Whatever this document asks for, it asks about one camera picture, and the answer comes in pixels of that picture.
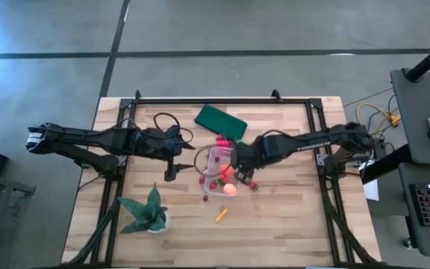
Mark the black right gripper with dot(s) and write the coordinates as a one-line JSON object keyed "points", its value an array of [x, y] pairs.
{"points": [[250, 153]]}

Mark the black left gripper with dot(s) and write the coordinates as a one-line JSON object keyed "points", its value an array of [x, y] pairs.
{"points": [[162, 143]]}

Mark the orange toy fruit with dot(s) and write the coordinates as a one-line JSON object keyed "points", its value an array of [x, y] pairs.
{"points": [[227, 170]]}

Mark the pale peach toy fruit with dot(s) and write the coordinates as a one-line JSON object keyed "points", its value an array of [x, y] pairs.
{"points": [[230, 189]]}

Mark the clear plastic tupperware container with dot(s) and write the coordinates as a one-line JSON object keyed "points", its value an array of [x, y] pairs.
{"points": [[215, 166]]}

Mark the bright pink toy fruit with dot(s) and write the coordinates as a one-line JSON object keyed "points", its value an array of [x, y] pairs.
{"points": [[223, 143]]}

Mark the dark red toy cherry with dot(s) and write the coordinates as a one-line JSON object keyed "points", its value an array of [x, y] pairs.
{"points": [[205, 198]]}

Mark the dark green container lid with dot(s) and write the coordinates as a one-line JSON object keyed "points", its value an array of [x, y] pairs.
{"points": [[220, 122]]}

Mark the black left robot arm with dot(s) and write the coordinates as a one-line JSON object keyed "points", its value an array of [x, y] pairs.
{"points": [[88, 136]]}

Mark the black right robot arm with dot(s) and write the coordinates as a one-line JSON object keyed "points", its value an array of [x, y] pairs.
{"points": [[312, 143]]}

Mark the green plant in white pot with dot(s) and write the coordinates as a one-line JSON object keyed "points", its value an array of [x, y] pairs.
{"points": [[148, 214]]}

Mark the white paper sheet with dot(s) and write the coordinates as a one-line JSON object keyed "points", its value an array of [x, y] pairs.
{"points": [[371, 190]]}

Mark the grey side desk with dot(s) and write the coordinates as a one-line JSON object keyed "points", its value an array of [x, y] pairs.
{"points": [[416, 112]]}

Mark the grey keyboard desk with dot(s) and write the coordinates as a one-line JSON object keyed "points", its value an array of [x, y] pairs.
{"points": [[424, 239]]}

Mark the black round pole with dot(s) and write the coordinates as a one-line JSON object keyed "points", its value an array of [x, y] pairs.
{"points": [[429, 58]]}

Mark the black aluminium table frame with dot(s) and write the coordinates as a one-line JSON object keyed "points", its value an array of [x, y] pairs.
{"points": [[256, 101]]}

